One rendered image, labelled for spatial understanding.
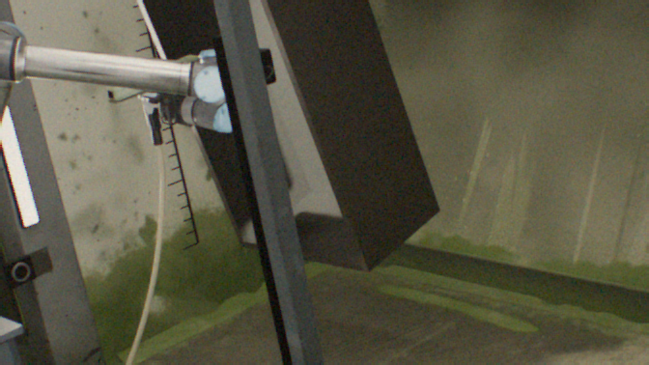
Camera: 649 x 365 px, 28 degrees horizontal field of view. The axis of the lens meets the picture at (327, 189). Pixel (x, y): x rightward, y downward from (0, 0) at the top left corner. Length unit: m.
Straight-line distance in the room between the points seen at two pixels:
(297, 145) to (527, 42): 0.95
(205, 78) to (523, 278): 1.65
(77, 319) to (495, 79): 1.73
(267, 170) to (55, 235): 2.07
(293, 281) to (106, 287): 2.11
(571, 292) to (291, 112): 1.10
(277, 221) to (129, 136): 2.12
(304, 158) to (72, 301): 0.94
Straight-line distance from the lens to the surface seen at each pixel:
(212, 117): 3.45
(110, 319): 4.66
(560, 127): 4.54
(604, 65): 4.51
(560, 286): 4.41
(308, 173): 4.42
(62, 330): 4.57
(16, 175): 4.37
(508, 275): 4.56
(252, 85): 2.46
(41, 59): 3.35
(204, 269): 4.84
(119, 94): 3.64
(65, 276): 4.53
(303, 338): 2.62
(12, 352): 3.58
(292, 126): 4.34
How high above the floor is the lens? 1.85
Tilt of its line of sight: 17 degrees down
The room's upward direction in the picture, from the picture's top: 11 degrees counter-clockwise
